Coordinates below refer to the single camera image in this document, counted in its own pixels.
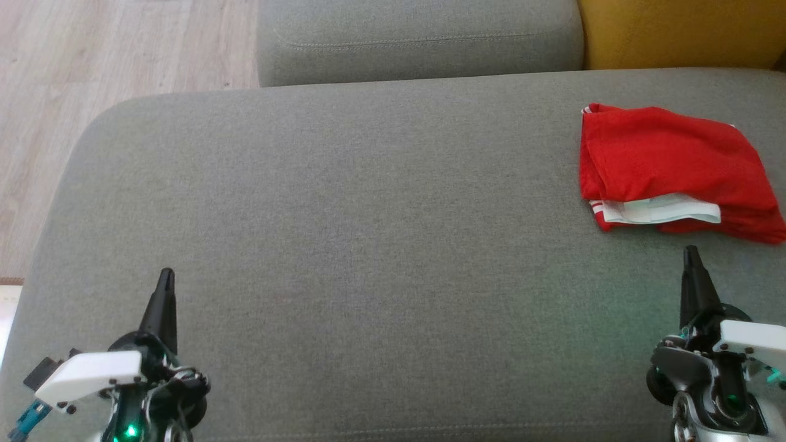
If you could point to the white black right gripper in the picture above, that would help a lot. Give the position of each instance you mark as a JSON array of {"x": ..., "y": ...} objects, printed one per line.
[{"x": 752, "y": 341}]

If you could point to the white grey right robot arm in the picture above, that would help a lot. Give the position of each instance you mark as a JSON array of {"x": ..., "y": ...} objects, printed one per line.
[{"x": 706, "y": 399}]

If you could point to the white rug with brown edge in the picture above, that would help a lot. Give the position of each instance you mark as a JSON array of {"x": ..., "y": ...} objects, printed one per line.
[{"x": 7, "y": 319}]

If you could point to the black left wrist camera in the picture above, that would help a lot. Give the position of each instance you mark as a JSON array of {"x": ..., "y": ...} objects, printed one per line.
[{"x": 43, "y": 371}]

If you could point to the red garment with white sleeve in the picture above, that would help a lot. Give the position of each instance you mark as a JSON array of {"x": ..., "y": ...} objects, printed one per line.
[{"x": 663, "y": 153}]

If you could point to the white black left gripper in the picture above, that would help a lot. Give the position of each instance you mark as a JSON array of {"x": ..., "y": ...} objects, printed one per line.
[{"x": 92, "y": 374}]

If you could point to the large yellow sofa back cushion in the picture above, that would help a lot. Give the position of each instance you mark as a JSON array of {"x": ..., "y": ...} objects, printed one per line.
[{"x": 681, "y": 31}]

